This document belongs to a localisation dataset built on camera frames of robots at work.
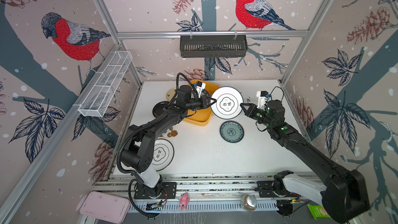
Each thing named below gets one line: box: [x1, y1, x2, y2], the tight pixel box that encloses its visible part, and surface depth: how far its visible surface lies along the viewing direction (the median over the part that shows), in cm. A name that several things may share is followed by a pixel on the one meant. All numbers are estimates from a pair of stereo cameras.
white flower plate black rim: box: [210, 86, 245, 120], surface depth 82 cm
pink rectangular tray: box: [79, 191, 131, 224], surface depth 69 cm
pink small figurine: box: [178, 192, 190, 211], surface depth 71 cm
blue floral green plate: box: [219, 120, 245, 144], surface depth 96 cm
